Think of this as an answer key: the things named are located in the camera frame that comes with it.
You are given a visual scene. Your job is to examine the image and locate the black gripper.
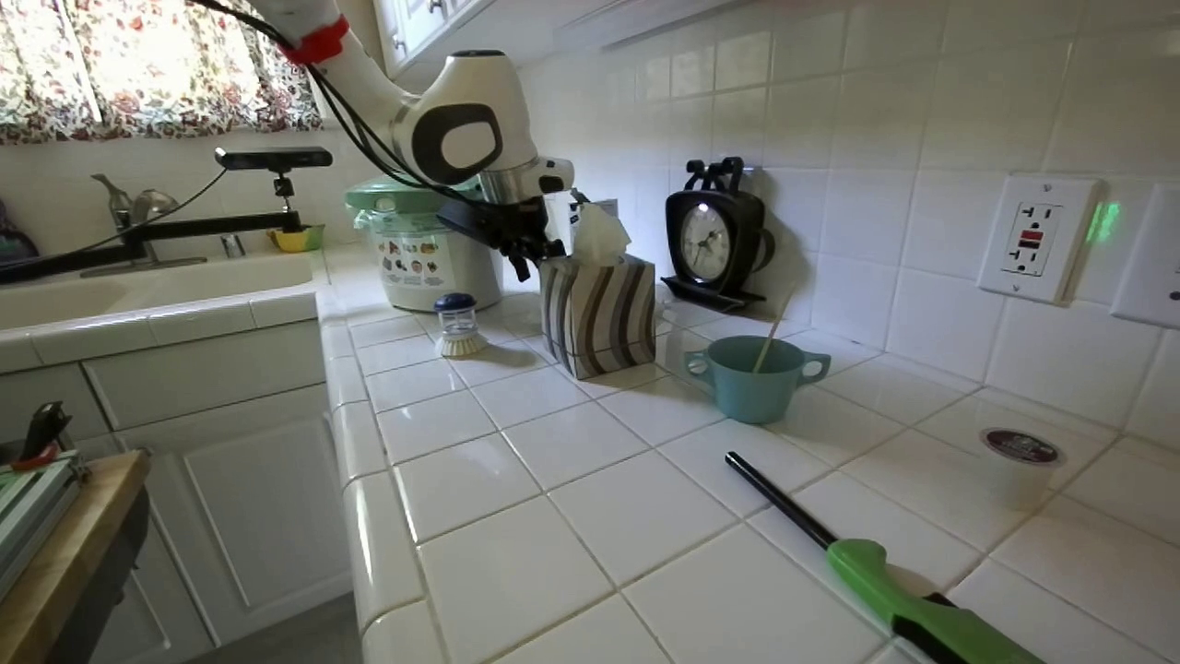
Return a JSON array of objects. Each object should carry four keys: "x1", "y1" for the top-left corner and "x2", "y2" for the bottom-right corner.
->
[{"x1": 494, "y1": 194, "x2": 566, "y2": 286}]

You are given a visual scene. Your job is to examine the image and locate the white paper towel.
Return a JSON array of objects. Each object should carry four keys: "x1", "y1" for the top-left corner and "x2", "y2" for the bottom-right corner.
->
[{"x1": 566, "y1": 194, "x2": 633, "y2": 264}]

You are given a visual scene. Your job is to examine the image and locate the white printed trash bin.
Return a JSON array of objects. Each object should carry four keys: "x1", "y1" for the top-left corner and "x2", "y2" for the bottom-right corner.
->
[{"x1": 364, "y1": 217, "x2": 505, "y2": 317}]

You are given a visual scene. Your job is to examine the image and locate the green bin lid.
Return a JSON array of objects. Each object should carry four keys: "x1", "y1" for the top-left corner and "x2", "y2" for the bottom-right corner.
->
[{"x1": 341, "y1": 177, "x2": 489, "y2": 229}]

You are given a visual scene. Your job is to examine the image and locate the translucent green-lidded container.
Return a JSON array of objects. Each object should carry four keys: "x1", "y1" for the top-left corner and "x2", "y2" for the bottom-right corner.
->
[{"x1": 351, "y1": 206, "x2": 494, "y2": 247}]

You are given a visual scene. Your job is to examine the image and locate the black desk clock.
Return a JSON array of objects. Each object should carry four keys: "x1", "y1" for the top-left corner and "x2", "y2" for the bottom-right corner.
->
[{"x1": 659, "y1": 156, "x2": 777, "y2": 314}]

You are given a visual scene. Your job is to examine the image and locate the yellow bowl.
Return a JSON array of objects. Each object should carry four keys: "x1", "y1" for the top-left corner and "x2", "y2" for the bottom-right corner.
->
[{"x1": 270, "y1": 220, "x2": 333, "y2": 259}]

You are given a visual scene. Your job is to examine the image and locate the thin wooden stick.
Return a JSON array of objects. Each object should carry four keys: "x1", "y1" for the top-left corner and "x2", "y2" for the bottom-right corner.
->
[{"x1": 748, "y1": 306, "x2": 794, "y2": 377}]

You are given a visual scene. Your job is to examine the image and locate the white drawer front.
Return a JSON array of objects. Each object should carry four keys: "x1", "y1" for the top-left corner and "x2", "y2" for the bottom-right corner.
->
[{"x1": 82, "y1": 317, "x2": 333, "y2": 430}]

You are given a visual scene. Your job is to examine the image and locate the white recessed cabinet door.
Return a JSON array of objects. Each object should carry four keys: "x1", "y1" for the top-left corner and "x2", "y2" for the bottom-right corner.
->
[{"x1": 118, "y1": 381, "x2": 356, "y2": 649}]

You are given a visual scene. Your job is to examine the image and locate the chrome faucet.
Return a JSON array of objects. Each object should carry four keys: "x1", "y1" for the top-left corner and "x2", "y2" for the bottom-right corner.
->
[{"x1": 87, "y1": 169, "x2": 184, "y2": 270}]

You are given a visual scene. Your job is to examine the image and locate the floral curtain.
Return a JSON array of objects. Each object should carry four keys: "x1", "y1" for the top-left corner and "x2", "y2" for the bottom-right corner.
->
[{"x1": 0, "y1": 0, "x2": 333, "y2": 148}]

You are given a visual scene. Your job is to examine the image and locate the green stick lighter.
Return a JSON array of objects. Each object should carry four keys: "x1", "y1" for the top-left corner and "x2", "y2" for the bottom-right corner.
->
[{"x1": 718, "y1": 447, "x2": 1047, "y2": 664}]

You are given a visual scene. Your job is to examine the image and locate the white electrical outlet plate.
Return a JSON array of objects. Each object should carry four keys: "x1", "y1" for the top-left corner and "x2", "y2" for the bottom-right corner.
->
[{"x1": 972, "y1": 169, "x2": 1102, "y2": 309}]

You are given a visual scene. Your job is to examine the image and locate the white container dark lid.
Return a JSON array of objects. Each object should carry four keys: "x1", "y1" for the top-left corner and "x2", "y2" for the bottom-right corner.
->
[{"x1": 972, "y1": 422, "x2": 1070, "y2": 517}]

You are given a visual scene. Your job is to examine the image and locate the wooden table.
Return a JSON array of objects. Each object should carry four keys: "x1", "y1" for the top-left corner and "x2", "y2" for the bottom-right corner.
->
[{"x1": 0, "y1": 447, "x2": 153, "y2": 664}]

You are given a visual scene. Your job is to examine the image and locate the stack of books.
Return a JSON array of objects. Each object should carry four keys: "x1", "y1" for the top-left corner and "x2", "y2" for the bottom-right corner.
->
[{"x1": 0, "y1": 447, "x2": 85, "y2": 596}]

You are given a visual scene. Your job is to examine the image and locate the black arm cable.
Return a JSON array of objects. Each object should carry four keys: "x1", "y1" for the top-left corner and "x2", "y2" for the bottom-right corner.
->
[{"x1": 193, "y1": 0, "x2": 494, "y2": 197}]

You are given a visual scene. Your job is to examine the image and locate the black stereo camera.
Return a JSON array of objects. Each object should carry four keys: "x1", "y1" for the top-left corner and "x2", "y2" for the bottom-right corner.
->
[{"x1": 209, "y1": 145, "x2": 337, "y2": 174}]

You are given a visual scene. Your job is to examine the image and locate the red strap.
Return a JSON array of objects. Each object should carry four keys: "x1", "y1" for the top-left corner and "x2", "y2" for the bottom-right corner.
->
[{"x1": 285, "y1": 12, "x2": 354, "y2": 70}]

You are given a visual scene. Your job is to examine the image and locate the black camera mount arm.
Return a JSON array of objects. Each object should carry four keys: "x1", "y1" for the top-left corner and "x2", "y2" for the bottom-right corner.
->
[{"x1": 0, "y1": 169, "x2": 309, "y2": 286}]

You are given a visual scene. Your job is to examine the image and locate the black handled tool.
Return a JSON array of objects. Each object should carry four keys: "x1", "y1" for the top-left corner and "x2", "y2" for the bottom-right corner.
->
[{"x1": 16, "y1": 398, "x2": 75, "y2": 473}]

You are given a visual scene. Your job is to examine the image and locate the white switch plate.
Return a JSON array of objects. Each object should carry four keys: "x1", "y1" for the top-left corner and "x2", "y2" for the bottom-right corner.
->
[{"x1": 1108, "y1": 181, "x2": 1180, "y2": 331}]

